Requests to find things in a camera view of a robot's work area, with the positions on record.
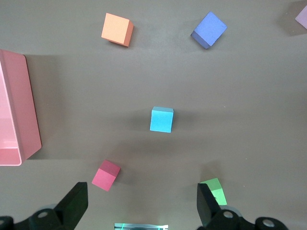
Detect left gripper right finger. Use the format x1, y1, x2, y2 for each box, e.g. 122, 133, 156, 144
196, 183, 292, 230

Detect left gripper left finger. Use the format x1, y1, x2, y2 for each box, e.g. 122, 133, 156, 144
0, 181, 89, 230

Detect light blue foam block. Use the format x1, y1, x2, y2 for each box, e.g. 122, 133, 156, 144
149, 106, 175, 133

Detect green foam block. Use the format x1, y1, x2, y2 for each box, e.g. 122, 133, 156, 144
199, 177, 228, 206

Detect crimson foam block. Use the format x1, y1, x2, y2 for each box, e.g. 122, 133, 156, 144
91, 159, 121, 192

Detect pink plastic bin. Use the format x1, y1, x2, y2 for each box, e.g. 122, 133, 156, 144
0, 49, 43, 167

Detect brown table cover sheet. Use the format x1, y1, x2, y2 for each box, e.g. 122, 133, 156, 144
0, 0, 307, 230

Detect purple foam block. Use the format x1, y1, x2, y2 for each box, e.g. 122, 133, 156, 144
190, 11, 228, 50

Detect orange foam block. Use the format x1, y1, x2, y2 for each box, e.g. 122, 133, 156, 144
101, 12, 134, 47

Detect pink foam block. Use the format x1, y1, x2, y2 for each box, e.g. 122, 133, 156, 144
295, 4, 307, 31

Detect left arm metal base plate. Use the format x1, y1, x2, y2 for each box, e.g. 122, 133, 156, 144
114, 222, 169, 230

